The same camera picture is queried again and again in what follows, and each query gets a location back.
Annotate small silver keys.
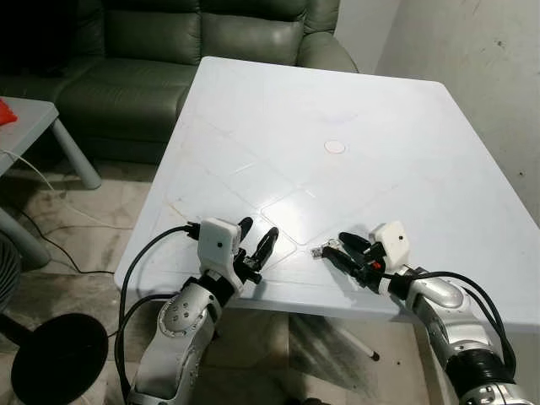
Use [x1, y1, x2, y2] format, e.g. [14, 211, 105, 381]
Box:
[310, 242, 343, 258]

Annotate white table leg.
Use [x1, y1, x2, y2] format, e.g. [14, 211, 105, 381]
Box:
[325, 321, 381, 362]

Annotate white plastic table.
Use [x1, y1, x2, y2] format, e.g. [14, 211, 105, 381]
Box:
[114, 56, 540, 334]

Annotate green leather sofa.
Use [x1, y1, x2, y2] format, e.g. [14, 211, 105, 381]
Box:
[0, 0, 359, 165]

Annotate black round stool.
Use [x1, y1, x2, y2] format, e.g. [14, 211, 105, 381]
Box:
[10, 312, 109, 405]

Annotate grey side table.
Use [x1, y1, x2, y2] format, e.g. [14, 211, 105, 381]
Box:
[0, 97, 102, 271]

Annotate grey fan grille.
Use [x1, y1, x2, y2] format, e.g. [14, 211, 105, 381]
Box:
[0, 232, 24, 317]

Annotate red object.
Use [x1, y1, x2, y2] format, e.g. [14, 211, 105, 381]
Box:
[0, 97, 18, 127]

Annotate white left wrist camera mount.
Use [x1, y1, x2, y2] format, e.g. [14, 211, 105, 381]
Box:
[196, 218, 247, 286]

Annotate thin white floor cable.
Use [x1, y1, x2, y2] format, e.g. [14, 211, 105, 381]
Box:
[0, 148, 115, 230]

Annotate thin black floor cable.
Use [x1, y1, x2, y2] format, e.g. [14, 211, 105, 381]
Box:
[15, 207, 119, 275]

